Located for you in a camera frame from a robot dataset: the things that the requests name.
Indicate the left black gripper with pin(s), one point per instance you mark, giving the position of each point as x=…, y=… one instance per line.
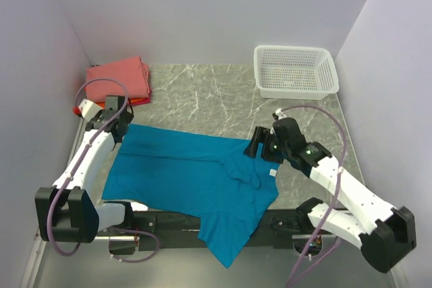
x=120, y=127

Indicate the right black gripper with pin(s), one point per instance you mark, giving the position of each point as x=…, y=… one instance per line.
x=262, y=146

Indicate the blue t shirt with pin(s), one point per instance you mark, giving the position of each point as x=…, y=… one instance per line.
x=203, y=176

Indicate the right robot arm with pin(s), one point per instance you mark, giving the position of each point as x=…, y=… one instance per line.
x=383, y=233

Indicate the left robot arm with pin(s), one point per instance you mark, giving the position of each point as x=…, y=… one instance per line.
x=65, y=211

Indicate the folded orange t shirt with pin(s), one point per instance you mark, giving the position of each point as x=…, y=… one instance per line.
x=136, y=101

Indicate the folded magenta t shirt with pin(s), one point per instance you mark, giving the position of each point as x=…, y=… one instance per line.
x=145, y=101

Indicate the folded pink t shirt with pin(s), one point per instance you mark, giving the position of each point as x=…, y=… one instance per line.
x=131, y=73

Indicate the white plastic basket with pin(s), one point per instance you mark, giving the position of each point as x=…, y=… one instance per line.
x=299, y=73

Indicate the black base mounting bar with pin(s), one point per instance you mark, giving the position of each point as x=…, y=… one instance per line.
x=168, y=227

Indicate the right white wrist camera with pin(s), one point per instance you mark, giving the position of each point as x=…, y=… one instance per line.
x=279, y=114

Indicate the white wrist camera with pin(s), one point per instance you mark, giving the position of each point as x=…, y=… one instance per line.
x=279, y=114
x=86, y=109

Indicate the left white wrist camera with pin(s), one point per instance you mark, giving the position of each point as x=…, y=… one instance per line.
x=86, y=109

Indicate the aluminium frame rail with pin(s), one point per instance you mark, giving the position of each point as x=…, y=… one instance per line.
x=38, y=247

